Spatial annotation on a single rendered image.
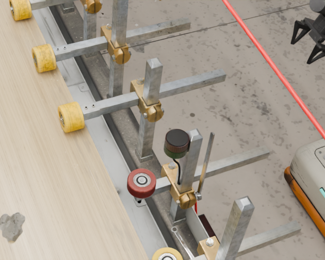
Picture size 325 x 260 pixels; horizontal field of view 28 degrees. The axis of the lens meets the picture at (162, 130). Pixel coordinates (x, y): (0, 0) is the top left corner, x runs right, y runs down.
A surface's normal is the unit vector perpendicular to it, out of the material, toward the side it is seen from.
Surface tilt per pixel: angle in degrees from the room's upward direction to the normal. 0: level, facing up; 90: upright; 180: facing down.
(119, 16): 90
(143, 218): 0
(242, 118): 0
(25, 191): 0
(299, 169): 90
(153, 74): 90
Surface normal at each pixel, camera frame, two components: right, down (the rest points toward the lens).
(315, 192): -0.90, 0.29
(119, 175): 0.09, -0.63
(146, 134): 0.41, 0.73
